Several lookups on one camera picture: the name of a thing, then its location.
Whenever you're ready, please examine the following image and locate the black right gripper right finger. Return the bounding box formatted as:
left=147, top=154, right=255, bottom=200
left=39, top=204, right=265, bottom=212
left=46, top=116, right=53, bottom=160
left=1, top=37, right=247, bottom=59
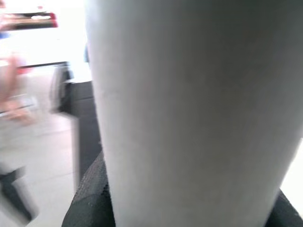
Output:
left=272, top=189, right=303, bottom=227

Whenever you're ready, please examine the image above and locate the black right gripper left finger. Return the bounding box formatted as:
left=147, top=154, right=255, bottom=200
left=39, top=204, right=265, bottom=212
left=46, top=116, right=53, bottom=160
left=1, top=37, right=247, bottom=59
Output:
left=61, top=151, right=116, bottom=227

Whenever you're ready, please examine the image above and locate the white plastic table leg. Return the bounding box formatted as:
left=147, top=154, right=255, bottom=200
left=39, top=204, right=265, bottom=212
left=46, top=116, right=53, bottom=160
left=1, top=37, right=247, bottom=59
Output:
left=84, top=0, right=303, bottom=227

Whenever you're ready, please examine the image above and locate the black tablecloth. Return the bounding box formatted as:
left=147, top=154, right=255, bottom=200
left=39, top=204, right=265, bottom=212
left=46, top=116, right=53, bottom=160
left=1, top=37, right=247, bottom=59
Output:
left=68, top=80, right=104, bottom=180

